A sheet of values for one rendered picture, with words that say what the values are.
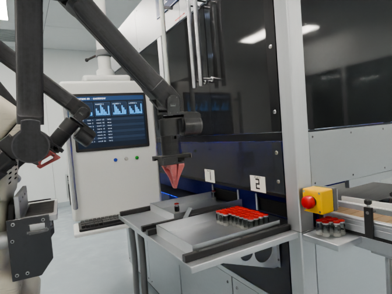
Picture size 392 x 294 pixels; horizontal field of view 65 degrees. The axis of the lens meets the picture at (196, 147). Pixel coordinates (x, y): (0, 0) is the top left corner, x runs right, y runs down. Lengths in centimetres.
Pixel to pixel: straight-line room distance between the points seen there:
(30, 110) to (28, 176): 551
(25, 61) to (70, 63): 569
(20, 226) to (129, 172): 95
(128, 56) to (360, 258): 109
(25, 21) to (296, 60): 75
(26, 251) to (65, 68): 566
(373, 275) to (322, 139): 61
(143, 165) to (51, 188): 462
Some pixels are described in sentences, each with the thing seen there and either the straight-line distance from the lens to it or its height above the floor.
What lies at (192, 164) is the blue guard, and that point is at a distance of 160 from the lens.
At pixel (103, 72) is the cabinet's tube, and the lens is 184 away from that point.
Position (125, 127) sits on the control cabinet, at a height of 129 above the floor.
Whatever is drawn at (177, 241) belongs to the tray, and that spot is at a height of 90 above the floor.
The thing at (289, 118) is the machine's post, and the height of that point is 125.
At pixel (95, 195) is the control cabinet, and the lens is 178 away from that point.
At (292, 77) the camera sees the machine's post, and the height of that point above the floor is 138.
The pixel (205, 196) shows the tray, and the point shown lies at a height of 89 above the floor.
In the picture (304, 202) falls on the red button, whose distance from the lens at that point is 99.
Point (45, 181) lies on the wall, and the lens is 631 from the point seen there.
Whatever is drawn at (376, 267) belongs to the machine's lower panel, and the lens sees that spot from 148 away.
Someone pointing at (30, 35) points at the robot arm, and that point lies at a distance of 82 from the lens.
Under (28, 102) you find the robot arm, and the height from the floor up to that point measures 133.
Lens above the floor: 124
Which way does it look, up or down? 3 degrees down
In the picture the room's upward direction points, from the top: 4 degrees counter-clockwise
